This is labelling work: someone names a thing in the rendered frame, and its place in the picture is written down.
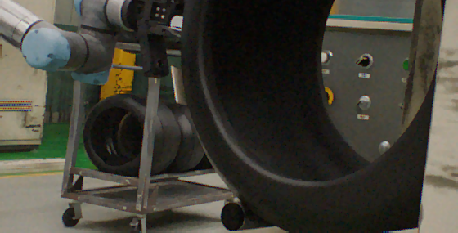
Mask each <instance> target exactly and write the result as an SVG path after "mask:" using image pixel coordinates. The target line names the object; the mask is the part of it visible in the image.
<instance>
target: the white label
mask: <svg viewBox="0 0 458 233"><path fill-rule="evenodd" d="M171 68H172V73H173V86H174V91H175V96H176V100H177V103H178V104H181V105H187V103H186V93H185V89H184V85H183V81H182V70H181V69H177V68H175V67H172V66H171Z"/></svg>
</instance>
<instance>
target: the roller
mask: <svg viewBox="0 0 458 233"><path fill-rule="evenodd" d="M221 219H222V224H223V225H224V227H225V228H226V229H228V230H229V231H241V230H248V229H261V228H267V227H274V225H272V224H271V223H269V222H267V221H266V220H263V219H262V218H261V217H260V216H258V215H257V214H256V213H254V212H253V211H251V210H250V209H249V208H248V207H246V206H245V205H244V204H243V203H242V202H230V203H227V204H226V205H225V206H224V207H222V213H221Z"/></svg>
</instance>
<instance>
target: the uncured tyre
mask: <svg viewBox="0 0 458 233"><path fill-rule="evenodd" d="M334 2H335V0H186V4H185V7H184V12H183V17H182V38H181V59H182V81H183V85H184V89H185V93H186V101H187V104H188V107H189V110H190V112H191V119H192V122H193V124H194V126H195V131H196V134H197V135H198V138H199V139H200V144H201V145H202V147H203V149H204V152H205V154H206V155H207V157H208V158H209V162H210V163H211V164H212V165H213V168H214V169H215V171H216V172H217V175H219V176H220V178H221V179H222V181H223V182H224V183H225V184H226V186H227V188H228V189H230V190H231V192H232V193H233V194H234V195H235V197H236V198H238V199H239V200H240V202H242V203H243V204H244V205H245V206H246V207H248V208H249V209H250V210H251V211H253V212H254V213H256V214H257V215H258V216H260V217H261V218H262V219H263V220H266V221H267V222H269V223H271V224H272V225H274V226H276V227H278V228H280V229H282V230H285V231H288V232H289V233H384V232H389V231H404V230H409V229H414V228H418V227H419V216H420V205H421V200H422V194H423V182H424V171H425V165H426V159H427V148H428V142H429V131H430V125H431V114H432V108H433V97H434V91H435V86H436V73H437V68H438V59H437V63H436V69H435V71H434V74H433V77H432V80H431V84H430V87H429V90H428V91H427V93H426V96H425V99H424V100H423V102H422V105H421V107H420V108H419V110H418V111H417V114H416V116H415V117H414V118H413V119H412V122H411V123H410V125H409V126H408V127H407V129H406V131H405V132H403V134H402V135H401V136H400V137H399V138H398V140H397V141H396V142H395V143H394V144H393V145H392V146H391V147H390V148H389V150H386V151H385V152H384V154H382V155H381V156H380V157H379V158H378V159H376V160H375V161H373V160H372V159H370V158H368V157H367V156H366V155H365V154H363V153H362V152H361V151H360V150H359V149H358V148H357V147H356V146H355V145H354V144H353V143H352V142H351V141H350V140H349V139H348V137H347V136H346V135H345V134H344V132H343V130H342V128H341V127H340V126H339V123H338V122H337V120H336V118H335V117H334V114H333V112H332V110H331V108H330V103H329V101H328V99H327V96H326V91H325V85H324V81H323V76H322V68H321V51H322V43H323V38H324V33H325V27H326V22H327V20H328V17H329V15H330V10H331V8H332V6H333V4H334ZM438 56H439V53H438Z"/></svg>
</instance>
